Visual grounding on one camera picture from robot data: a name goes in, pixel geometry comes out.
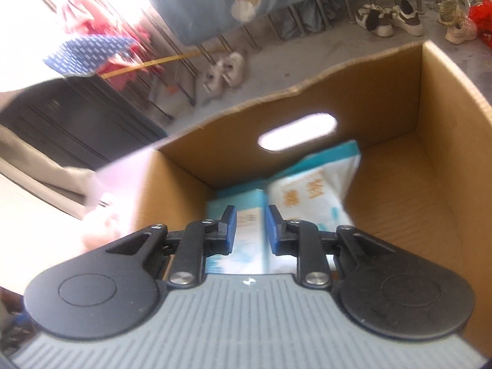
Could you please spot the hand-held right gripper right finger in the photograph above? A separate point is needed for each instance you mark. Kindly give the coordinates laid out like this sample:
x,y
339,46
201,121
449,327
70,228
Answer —
x,y
273,230

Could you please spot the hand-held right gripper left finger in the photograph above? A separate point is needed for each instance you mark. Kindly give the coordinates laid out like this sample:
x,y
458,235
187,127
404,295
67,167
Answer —
x,y
229,227

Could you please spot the blue tissue pack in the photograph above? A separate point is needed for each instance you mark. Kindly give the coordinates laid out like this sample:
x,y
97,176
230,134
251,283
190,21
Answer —
x,y
250,215

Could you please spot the white tissue pack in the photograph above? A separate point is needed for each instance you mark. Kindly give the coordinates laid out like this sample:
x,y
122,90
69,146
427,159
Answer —
x,y
307,196

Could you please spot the brown cardboard box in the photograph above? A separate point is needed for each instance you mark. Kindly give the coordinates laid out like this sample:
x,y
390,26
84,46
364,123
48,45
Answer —
x,y
384,184

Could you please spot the metal railing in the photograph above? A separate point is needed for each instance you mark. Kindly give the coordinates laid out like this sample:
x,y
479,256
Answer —
x,y
173,57

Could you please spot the yellow pole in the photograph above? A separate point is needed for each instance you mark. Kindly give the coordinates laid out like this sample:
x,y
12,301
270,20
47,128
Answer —
x,y
153,62

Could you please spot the black cabinet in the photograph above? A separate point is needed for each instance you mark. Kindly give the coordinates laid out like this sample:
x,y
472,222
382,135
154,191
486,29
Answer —
x,y
65,123

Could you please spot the blue dotted cloth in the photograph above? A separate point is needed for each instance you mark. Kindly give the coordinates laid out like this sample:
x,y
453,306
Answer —
x,y
84,55

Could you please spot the blue sheet with circles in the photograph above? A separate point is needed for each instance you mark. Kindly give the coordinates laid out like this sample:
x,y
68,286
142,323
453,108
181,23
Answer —
x,y
207,4

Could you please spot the white and brown sneaker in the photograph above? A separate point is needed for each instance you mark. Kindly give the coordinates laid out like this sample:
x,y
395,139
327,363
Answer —
x,y
409,17
373,21

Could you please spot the red hanging clothes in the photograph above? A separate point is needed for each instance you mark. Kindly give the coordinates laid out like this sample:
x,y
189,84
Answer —
x,y
88,11

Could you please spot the beige sneaker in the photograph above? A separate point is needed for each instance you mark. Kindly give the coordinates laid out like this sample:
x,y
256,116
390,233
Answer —
x,y
461,32

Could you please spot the red plastic bag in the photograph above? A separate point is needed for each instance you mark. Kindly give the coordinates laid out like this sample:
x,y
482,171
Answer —
x,y
480,17

